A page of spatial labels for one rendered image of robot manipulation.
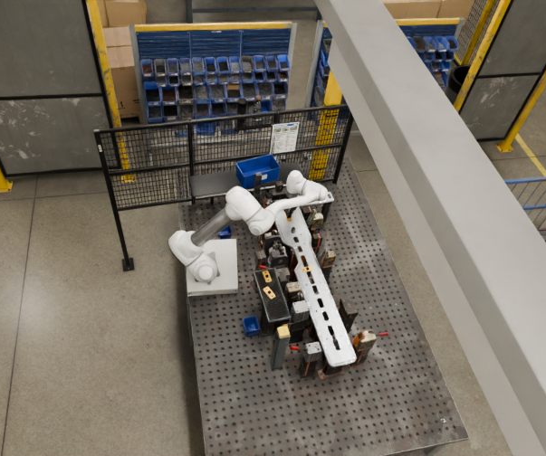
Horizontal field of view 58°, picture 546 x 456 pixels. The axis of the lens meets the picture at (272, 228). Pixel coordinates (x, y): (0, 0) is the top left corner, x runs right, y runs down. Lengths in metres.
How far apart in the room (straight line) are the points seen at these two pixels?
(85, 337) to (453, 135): 3.88
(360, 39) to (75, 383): 3.66
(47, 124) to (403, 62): 4.33
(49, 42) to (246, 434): 3.26
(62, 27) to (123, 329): 2.43
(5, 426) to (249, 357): 1.85
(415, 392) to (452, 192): 2.89
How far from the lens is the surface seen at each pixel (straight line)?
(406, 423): 3.43
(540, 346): 0.60
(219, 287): 3.57
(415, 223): 0.75
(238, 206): 2.89
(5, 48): 4.62
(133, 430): 4.02
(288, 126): 3.80
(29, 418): 4.23
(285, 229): 3.62
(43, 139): 5.13
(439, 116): 0.82
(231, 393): 3.30
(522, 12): 5.47
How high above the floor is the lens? 3.78
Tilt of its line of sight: 50 degrees down
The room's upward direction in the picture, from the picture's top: 8 degrees clockwise
